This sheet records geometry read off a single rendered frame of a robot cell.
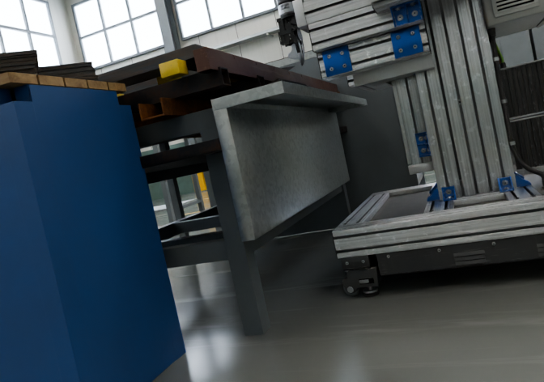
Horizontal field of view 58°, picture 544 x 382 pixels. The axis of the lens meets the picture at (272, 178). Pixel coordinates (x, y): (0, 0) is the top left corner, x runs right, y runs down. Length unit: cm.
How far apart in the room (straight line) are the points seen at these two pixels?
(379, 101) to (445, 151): 110
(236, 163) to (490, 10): 97
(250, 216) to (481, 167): 87
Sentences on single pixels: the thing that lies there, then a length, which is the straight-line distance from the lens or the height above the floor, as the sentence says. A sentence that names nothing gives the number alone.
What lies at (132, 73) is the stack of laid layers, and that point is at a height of 82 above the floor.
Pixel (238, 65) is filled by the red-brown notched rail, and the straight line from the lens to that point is 154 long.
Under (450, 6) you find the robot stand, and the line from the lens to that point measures 184.
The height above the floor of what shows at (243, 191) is 43.
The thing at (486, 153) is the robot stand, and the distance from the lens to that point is 181.
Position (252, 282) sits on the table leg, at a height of 16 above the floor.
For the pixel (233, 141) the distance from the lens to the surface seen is 127.
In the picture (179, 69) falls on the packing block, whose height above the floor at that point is 79.
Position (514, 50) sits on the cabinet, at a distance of 1038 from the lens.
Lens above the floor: 51
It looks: 3 degrees down
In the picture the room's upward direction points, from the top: 12 degrees counter-clockwise
